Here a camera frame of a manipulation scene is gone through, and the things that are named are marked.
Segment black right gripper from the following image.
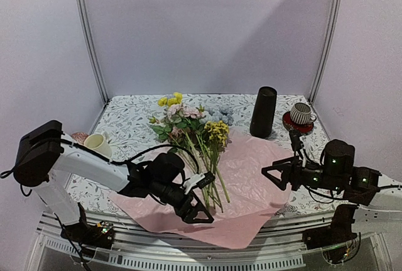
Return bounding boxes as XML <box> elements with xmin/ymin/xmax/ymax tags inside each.
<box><xmin>261</xmin><ymin>156</ymin><xmax>343</xmax><ymax>192</ymax></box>

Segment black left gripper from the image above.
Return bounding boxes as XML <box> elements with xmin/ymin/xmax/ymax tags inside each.
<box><xmin>151</xmin><ymin>180</ymin><xmax>215</xmax><ymax>225</ymax></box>

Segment pink wrapping paper sheet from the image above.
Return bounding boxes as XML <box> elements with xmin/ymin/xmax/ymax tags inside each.
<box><xmin>109</xmin><ymin>130</ymin><xmax>292</xmax><ymax>250</ymax></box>

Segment flower bouquet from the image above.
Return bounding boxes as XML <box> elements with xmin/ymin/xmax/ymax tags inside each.
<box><xmin>149</xmin><ymin>92</ymin><xmax>234</xmax><ymax>213</ymax></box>

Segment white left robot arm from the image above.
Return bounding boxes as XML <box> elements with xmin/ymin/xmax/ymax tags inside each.
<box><xmin>12</xmin><ymin>120</ymin><xmax>215</xmax><ymax>242</ymax></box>

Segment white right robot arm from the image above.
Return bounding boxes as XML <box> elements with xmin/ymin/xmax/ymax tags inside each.
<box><xmin>261</xmin><ymin>135</ymin><xmax>401</xmax><ymax>211</ymax></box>

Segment tall black vase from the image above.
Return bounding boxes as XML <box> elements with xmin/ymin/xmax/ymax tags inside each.
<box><xmin>250</xmin><ymin>86</ymin><xmax>277</xmax><ymax>138</ymax></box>

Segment red round saucer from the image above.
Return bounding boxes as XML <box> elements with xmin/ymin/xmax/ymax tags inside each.
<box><xmin>282</xmin><ymin>111</ymin><xmax>314</xmax><ymax>135</ymax></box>

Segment striped ceramic cup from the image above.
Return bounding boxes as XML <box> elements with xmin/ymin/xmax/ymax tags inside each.
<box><xmin>290</xmin><ymin>102</ymin><xmax>317</xmax><ymax>124</ymax></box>

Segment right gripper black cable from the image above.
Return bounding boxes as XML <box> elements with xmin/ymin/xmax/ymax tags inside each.
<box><xmin>301</xmin><ymin>148</ymin><xmax>402</xmax><ymax>204</ymax></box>

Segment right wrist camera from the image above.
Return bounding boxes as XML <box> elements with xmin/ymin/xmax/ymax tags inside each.
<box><xmin>289</xmin><ymin>130</ymin><xmax>305</xmax><ymax>158</ymax></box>

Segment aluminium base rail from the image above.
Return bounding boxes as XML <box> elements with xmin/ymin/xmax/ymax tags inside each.
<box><xmin>26</xmin><ymin>211</ymin><xmax>393</xmax><ymax>270</ymax></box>

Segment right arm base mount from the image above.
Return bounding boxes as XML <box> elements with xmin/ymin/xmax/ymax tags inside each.
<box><xmin>302</xmin><ymin>204</ymin><xmax>361</xmax><ymax>265</ymax></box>

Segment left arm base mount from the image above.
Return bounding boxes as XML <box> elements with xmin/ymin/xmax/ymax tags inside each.
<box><xmin>60</xmin><ymin>203</ymin><xmax>116</xmax><ymax>250</ymax></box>

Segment right aluminium frame post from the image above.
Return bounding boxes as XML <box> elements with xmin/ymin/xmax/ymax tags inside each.
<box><xmin>308</xmin><ymin>0</ymin><xmax>341</xmax><ymax>106</ymax></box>

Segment aluminium frame post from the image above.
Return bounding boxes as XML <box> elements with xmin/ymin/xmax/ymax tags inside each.
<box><xmin>308</xmin><ymin>0</ymin><xmax>341</xmax><ymax>106</ymax></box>
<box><xmin>76</xmin><ymin>0</ymin><xmax>110</xmax><ymax>105</ymax></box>

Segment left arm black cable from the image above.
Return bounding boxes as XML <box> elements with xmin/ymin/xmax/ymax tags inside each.
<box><xmin>0</xmin><ymin>145</ymin><xmax>200</xmax><ymax>196</ymax></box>

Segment left aluminium frame post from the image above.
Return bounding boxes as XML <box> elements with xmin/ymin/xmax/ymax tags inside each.
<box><xmin>76</xmin><ymin>0</ymin><xmax>110</xmax><ymax>105</ymax></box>

